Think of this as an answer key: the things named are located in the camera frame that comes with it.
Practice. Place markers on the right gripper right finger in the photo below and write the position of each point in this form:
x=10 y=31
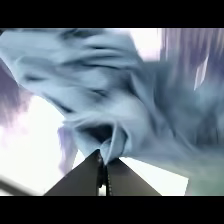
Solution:
x=128 y=181

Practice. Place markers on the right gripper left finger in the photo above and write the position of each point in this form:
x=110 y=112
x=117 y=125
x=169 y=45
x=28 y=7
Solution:
x=81 y=180

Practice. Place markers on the light blue garment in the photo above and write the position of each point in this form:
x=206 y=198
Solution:
x=110 y=93

